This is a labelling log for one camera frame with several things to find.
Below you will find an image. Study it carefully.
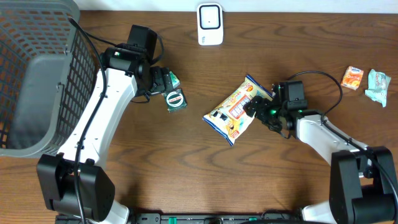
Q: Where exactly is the green white packet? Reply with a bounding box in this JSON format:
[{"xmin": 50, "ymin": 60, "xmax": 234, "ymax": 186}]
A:
[{"xmin": 169, "ymin": 71, "xmax": 180, "ymax": 89}]

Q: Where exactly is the dark green round-label packet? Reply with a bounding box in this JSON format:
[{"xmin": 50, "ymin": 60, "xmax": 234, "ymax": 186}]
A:
[{"xmin": 162, "ymin": 88, "xmax": 187, "ymax": 113}]

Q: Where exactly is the large yellow snack bag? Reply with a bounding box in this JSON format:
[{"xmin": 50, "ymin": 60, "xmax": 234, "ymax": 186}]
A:
[{"xmin": 202, "ymin": 74, "xmax": 272, "ymax": 146}]

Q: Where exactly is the orange small packet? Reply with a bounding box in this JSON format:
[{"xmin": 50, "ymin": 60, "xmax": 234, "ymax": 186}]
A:
[{"xmin": 340, "ymin": 66, "xmax": 364, "ymax": 90}]

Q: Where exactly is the light blue small packet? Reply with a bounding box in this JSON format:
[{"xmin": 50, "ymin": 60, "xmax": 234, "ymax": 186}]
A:
[{"xmin": 364, "ymin": 69, "xmax": 391, "ymax": 108}]

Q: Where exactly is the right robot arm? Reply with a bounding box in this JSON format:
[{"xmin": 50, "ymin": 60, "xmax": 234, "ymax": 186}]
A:
[{"xmin": 244, "ymin": 81, "xmax": 397, "ymax": 223}]

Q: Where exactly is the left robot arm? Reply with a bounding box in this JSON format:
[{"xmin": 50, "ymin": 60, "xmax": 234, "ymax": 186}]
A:
[{"xmin": 37, "ymin": 25, "xmax": 174, "ymax": 223}]

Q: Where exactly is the white barcode scanner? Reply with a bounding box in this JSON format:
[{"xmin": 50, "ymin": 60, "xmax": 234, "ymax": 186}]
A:
[{"xmin": 197, "ymin": 2, "xmax": 224, "ymax": 46}]

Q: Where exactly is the grey plastic mesh basket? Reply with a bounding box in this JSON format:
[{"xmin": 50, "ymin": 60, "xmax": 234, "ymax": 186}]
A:
[{"xmin": 1, "ymin": 0, "xmax": 98, "ymax": 158}]

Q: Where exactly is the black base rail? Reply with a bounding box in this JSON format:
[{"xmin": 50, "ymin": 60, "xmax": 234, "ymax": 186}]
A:
[{"xmin": 55, "ymin": 212, "xmax": 304, "ymax": 224}]

